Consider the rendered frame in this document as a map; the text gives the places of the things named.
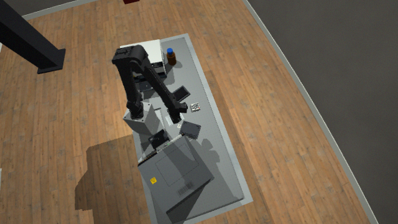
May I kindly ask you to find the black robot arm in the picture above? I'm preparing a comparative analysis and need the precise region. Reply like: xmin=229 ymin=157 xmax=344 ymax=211
xmin=112 ymin=45 xmax=188 ymax=119

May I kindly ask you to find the brown bottle with blue cap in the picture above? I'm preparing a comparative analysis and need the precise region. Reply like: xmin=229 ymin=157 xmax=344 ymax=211
xmin=167 ymin=48 xmax=177 ymax=65

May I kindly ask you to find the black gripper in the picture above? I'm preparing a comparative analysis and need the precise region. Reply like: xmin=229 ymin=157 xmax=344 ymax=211
xmin=167 ymin=109 xmax=182 ymax=124

